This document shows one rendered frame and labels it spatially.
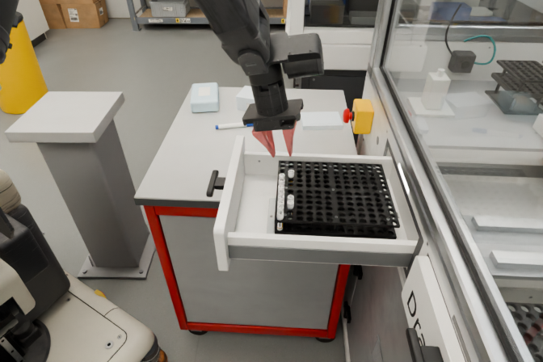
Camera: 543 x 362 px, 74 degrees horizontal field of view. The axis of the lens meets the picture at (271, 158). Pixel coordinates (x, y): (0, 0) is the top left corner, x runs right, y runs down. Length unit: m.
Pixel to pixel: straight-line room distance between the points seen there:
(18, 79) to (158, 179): 2.31
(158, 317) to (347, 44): 1.29
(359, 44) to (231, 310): 1.05
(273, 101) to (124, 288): 1.31
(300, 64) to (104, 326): 1.04
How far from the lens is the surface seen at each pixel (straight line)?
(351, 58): 1.45
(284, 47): 0.58
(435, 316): 0.56
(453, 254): 0.55
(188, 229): 1.03
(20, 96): 3.25
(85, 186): 1.49
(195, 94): 1.29
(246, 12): 0.49
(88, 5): 4.99
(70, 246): 2.02
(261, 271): 1.13
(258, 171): 0.84
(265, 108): 0.62
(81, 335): 1.36
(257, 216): 0.75
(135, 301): 1.71
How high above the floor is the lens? 1.38
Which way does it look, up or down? 37 degrees down
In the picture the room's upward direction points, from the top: straight up
